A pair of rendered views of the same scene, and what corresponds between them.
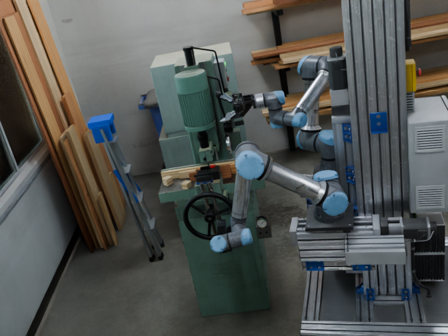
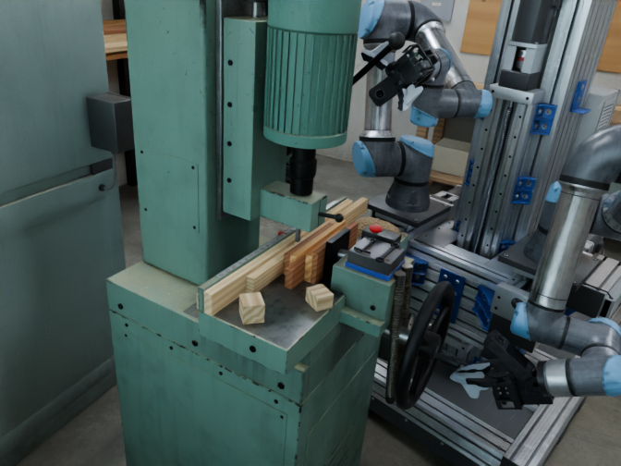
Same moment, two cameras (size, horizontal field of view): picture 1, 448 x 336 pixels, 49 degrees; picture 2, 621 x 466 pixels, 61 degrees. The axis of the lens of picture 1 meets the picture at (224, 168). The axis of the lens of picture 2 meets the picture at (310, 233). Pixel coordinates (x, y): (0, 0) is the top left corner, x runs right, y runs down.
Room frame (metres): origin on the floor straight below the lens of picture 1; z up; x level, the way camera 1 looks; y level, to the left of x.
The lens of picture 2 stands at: (2.20, 1.09, 1.52)
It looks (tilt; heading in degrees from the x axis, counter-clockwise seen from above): 26 degrees down; 292
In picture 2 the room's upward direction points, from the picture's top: 5 degrees clockwise
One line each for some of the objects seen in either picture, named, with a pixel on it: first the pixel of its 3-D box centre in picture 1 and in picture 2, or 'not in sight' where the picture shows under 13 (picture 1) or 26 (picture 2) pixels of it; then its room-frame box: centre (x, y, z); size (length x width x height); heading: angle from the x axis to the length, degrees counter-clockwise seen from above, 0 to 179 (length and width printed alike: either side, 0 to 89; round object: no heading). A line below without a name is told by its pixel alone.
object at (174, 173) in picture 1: (211, 168); (291, 246); (2.66, 0.07, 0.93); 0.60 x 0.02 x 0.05; 83
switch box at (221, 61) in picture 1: (221, 73); not in sight; (2.94, -0.09, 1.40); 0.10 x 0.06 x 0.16; 173
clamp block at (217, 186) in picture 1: (209, 186); (371, 279); (2.45, 0.10, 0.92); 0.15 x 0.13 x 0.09; 83
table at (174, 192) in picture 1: (212, 186); (336, 284); (2.53, 0.09, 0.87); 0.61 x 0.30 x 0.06; 83
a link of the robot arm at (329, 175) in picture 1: (327, 185); (569, 205); (2.06, -0.46, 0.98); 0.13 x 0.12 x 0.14; 177
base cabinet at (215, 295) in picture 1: (227, 241); (249, 410); (2.76, 0.07, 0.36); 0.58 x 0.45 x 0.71; 173
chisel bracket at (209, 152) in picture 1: (207, 153); (292, 208); (2.66, 0.08, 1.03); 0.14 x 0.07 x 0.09; 173
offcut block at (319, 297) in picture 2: (187, 185); (319, 297); (2.52, 0.22, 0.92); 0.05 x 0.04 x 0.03; 145
